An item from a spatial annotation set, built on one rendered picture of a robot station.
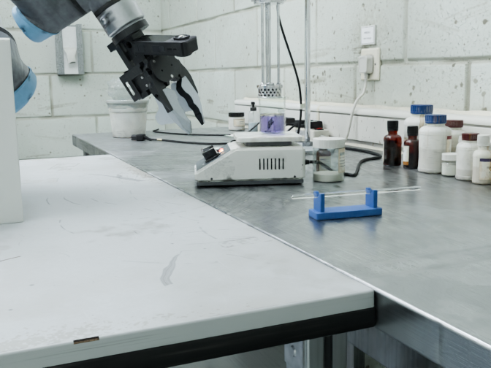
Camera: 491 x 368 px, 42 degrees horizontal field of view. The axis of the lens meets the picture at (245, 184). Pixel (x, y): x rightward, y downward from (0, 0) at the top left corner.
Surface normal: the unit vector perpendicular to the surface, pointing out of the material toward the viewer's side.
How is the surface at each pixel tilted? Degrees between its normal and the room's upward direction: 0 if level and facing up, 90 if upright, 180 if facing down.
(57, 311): 0
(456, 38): 90
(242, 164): 90
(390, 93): 90
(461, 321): 0
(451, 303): 0
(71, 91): 90
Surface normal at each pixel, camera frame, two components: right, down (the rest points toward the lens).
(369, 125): -0.92, 0.08
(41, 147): 0.40, 0.15
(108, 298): -0.02, -0.99
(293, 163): 0.08, 0.16
